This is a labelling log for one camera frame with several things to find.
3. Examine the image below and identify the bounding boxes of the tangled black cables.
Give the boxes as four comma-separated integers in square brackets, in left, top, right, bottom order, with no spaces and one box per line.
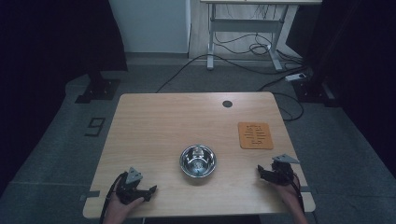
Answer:
[214,3,304,63]

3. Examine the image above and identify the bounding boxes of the person's right hand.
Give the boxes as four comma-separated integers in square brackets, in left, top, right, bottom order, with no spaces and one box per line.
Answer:
[271,181,302,209]

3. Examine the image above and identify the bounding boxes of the white metal frame desk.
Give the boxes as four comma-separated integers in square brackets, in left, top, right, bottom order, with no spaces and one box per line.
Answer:
[200,0,323,72]

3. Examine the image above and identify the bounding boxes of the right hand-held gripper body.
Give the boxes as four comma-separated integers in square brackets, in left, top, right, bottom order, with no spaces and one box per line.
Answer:
[263,153,301,187]

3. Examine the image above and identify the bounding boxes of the dark curtain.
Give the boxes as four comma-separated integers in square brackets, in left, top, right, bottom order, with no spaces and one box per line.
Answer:
[0,0,129,197]
[286,0,396,180]

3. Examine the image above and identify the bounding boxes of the long black floor cable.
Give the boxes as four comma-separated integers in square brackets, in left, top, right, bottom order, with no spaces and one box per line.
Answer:
[155,53,309,93]

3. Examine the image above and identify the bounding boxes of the looped black floor cable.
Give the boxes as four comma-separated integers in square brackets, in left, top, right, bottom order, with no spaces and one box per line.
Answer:
[257,81,305,122]

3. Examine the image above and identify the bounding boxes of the left hand-held gripper black cable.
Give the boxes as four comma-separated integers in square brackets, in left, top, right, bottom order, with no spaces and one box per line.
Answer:
[98,172,128,224]

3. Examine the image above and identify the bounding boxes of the hand-held gripper black cable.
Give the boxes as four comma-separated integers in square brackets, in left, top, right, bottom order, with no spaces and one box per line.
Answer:
[290,172,306,214]
[98,172,128,224]

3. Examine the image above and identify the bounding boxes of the right hand-held gripper black cable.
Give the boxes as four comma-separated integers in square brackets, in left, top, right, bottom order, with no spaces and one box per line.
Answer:
[290,172,306,214]

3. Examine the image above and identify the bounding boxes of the white power strip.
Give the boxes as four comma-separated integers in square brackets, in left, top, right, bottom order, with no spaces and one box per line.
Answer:
[284,72,308,83]

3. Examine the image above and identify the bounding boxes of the person's left hand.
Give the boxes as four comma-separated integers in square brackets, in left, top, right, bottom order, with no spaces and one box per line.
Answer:
[109,191,146,218]

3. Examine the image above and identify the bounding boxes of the black stand base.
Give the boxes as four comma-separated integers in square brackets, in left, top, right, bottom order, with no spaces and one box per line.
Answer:
[291,77,341,108]
[74,70,122,105]

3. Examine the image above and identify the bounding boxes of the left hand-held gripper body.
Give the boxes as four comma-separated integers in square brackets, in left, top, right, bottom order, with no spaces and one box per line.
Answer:
[116,166,149,205]

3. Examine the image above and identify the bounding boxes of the stainless steel bowl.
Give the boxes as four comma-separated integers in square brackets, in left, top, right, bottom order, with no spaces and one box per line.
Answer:
[178,144,218,179]

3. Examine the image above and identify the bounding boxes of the brown wooden trivet mat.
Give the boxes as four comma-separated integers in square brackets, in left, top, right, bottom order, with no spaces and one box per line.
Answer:
[237,121,275,150]

